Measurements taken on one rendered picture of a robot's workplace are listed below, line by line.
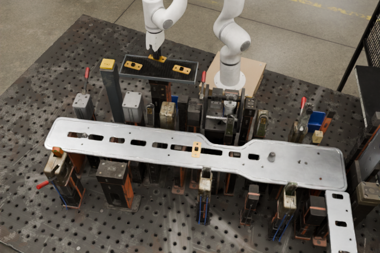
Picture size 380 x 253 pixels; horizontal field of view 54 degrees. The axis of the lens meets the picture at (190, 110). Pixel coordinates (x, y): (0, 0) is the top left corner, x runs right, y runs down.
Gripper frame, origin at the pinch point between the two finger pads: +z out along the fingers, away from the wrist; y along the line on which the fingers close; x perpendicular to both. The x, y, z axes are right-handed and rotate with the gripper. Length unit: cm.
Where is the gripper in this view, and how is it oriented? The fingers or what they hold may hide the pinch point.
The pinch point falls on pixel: (156, 53)
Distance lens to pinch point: 177.0
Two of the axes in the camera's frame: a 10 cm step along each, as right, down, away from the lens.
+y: -4.1, 7.1, -5.7
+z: -0.1, 6.2, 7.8
